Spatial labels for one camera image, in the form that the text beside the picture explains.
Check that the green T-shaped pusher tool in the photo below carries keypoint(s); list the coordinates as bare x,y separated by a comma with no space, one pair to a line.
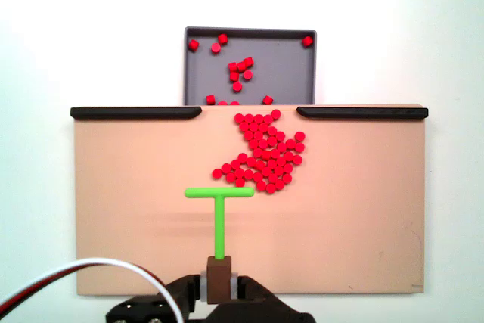
219,224

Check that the pile of red granules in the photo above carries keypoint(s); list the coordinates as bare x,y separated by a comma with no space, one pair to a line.
264,149

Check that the grey tray container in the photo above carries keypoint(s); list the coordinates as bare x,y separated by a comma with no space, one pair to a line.
283,73

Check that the beige flat board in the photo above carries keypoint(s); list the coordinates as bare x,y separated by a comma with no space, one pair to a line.
132,168

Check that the black edge rail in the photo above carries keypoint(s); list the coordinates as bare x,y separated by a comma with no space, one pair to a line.
132,112
359,113

